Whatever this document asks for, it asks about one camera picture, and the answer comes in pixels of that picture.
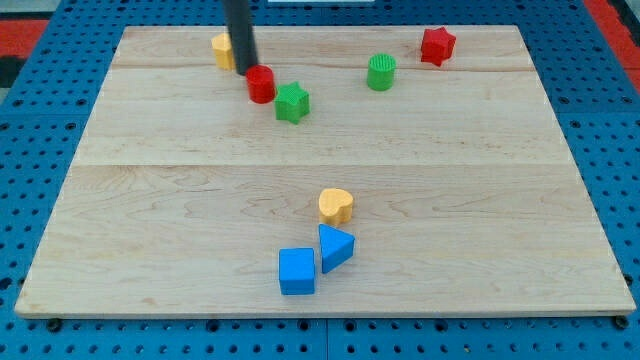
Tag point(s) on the yellow heart block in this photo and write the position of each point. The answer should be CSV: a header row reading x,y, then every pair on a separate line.
x,y
335,206

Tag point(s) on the green cylinder block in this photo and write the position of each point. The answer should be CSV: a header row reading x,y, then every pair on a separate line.
x,y
381,72

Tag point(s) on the yellow pentagon block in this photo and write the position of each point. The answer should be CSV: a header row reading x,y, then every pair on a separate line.
x,y
223,51

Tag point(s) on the blue triangle block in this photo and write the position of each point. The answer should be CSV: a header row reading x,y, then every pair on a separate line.
x,y
336,247

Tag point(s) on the light wooden board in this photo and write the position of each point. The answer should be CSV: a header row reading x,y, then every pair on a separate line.
x,y
408,190

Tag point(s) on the green star block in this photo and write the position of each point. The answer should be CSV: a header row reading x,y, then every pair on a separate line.
x,y
292,102

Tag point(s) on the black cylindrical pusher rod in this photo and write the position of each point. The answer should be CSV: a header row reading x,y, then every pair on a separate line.
x,y
239,24

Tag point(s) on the blue cube block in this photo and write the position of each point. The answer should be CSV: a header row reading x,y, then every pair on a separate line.
x,y
296,271

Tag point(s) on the red cylinder block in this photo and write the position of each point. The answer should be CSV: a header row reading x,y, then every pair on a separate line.
x,y
260,84

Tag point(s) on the red star block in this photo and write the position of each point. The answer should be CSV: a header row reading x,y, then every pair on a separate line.
x,y
437,46

